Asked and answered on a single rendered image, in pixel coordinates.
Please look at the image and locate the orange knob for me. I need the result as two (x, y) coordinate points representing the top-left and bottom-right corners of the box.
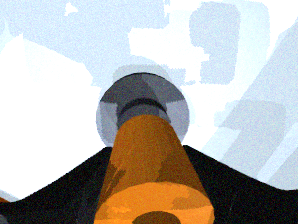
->
(93, 115), (216, 224)

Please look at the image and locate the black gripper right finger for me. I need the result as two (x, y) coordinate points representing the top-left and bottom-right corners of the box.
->
(182, 145), (298, 224)

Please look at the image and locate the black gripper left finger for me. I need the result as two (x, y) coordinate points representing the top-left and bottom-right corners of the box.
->
(0, 147), (112, 224)

